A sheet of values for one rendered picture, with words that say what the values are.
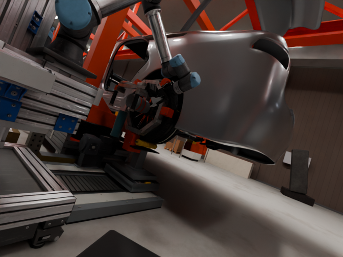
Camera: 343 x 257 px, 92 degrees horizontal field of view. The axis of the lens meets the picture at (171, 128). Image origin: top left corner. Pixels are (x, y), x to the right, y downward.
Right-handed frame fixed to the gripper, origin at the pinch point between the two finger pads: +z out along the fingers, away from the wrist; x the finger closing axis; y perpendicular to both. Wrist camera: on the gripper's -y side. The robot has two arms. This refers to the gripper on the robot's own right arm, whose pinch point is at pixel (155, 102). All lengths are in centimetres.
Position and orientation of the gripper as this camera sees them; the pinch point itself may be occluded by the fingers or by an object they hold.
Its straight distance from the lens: 114.6
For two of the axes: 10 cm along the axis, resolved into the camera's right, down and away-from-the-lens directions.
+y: -5.3, -7.7, -3.5
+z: -7.3, 2.1, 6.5
